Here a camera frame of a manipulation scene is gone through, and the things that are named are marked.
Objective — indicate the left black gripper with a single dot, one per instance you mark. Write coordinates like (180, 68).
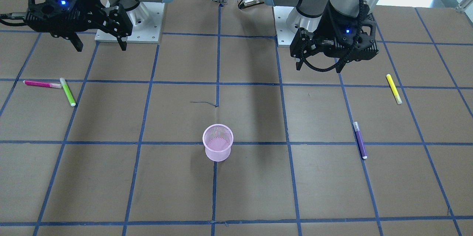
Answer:
(327, 25)

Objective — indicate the pink marker pen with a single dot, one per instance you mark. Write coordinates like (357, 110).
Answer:
(42, 84)

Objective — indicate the purple marker pen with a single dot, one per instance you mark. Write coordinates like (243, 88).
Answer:
(360, 141)

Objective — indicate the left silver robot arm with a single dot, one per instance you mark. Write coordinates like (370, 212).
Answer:
(314, 8)

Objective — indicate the pink mesh cup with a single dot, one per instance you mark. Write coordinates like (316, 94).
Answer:
(217, 140)

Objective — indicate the green marker pen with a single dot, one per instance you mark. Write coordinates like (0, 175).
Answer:
(67, 92)

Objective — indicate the yellow marker pen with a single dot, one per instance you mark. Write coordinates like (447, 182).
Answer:
(394, 90)

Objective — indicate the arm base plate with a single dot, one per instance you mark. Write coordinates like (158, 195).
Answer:
(147, 21)
(287, 21)

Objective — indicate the silver cable connector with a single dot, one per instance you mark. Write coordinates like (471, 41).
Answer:
(249, 3)

